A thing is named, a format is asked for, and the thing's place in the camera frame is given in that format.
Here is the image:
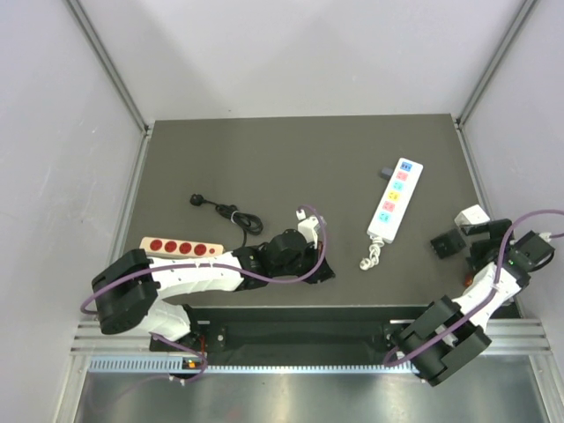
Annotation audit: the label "white slotted cable duct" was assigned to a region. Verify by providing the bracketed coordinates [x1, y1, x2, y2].
[88, 354, 419, 375]

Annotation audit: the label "white power strip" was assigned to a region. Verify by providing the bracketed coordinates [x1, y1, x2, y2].
[360, 158, 424, 271]

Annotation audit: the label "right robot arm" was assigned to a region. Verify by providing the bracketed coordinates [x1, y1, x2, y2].
[383, 222, 555, 386]

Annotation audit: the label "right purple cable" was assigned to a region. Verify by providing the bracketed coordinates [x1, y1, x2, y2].
[382, 209, 564, 369]

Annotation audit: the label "white cube plug adapter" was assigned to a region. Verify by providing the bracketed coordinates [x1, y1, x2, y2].
[454, 204, 491, 227]

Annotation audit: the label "purple cable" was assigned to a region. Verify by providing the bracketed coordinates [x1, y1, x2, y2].
[382, 209, 564, 369]
[78, 204, 330, 411]

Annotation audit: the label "right aluminium frame post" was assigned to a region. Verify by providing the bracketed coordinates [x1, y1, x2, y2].
[453, 0, 540, 217]

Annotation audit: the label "grey plug beside strip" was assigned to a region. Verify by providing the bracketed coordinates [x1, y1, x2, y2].
[380, 167, 394, 181]

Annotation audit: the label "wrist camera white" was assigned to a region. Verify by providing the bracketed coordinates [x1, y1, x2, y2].
[296, 210, 326, 246]
[538, 232, 563, 242]

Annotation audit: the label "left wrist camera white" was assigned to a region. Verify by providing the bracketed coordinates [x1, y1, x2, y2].
[296, 210, 326, 246]

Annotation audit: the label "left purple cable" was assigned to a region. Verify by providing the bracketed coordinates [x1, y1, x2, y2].
[78, 204, 330, 411]

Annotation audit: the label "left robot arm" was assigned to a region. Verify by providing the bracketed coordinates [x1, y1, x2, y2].
[92, 229, 335, 350]

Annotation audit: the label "black plug adapter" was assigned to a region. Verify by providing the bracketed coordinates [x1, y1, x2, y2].
[430, 228, 466, 259]

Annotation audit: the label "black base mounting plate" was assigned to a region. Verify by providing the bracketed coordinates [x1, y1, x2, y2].
[151, 319, 399, 353]

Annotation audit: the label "left aluminium frame post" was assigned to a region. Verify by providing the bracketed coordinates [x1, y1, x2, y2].
[63, 0, 152, 264]

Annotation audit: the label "wooden power strip red sockets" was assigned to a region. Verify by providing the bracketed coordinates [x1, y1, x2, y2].
[139, 237, 225, 259]

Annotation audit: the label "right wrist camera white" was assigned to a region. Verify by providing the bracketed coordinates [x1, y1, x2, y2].
[538, 232, 563, 242]

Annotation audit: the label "black power cable with plug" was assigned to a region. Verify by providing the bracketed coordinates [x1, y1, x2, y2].
[189, 193, 264, 248]

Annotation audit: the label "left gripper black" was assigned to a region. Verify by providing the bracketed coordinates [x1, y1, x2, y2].
[271, 239, 334, 285]

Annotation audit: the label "aluminium frame post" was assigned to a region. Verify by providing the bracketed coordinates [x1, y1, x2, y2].
[63, 0, 152, 264]
[453, 0, 540, 217]

